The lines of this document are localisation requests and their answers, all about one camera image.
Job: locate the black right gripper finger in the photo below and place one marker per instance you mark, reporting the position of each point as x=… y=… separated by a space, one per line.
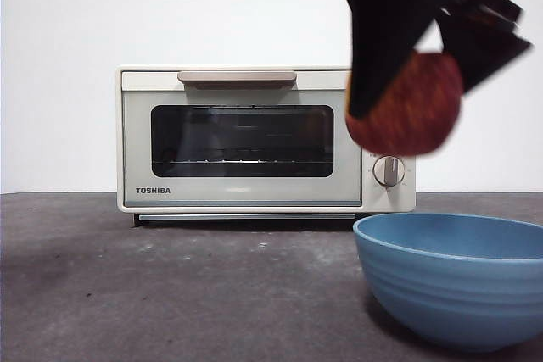
x=377 y=31
x=483 y=52

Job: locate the red yellow apple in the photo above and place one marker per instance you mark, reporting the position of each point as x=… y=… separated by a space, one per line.
x=418 y=118

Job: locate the blue ribbed bowl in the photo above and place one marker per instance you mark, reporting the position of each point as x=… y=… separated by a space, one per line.
x=449 y=290

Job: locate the cream Toshiba toaster oven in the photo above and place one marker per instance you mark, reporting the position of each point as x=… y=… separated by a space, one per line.
x=127 y=218

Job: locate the cream timer knob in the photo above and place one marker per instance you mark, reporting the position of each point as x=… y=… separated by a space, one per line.
x=389 y=171

